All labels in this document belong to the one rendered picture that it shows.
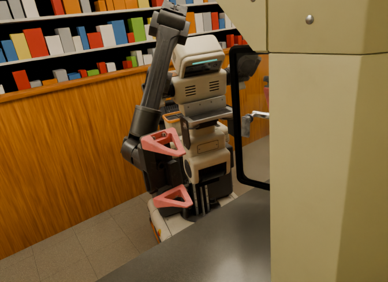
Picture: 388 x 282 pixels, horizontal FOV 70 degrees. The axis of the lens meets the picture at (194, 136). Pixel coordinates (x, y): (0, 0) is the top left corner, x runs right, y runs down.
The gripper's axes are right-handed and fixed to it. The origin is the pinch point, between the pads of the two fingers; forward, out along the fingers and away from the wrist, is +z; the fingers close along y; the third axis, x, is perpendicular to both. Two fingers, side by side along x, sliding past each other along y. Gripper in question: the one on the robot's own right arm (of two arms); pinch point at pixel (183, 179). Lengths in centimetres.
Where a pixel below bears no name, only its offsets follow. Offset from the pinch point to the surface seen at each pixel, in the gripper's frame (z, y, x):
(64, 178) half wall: -185, -74, 4
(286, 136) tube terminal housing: 14.6, 8.7, 7.7
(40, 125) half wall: -184, -28, 0
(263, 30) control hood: 11.4, 22.0, 7.6
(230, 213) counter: -14.6, -26.9, 22.5
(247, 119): -13.0, -0.4, 29.5
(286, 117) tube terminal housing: 14.6, 11.5, 7.7
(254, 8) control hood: 10.0, 24.6, 7.6
